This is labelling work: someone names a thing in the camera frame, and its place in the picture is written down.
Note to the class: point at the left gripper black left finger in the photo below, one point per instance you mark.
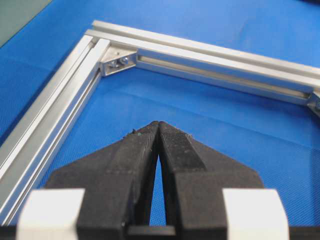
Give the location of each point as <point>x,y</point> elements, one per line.
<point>118,181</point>

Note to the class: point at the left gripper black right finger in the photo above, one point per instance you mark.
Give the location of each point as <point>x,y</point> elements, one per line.
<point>193,177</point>

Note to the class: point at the square aluminium extrusion frame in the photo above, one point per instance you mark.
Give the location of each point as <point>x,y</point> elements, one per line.
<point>281,141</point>

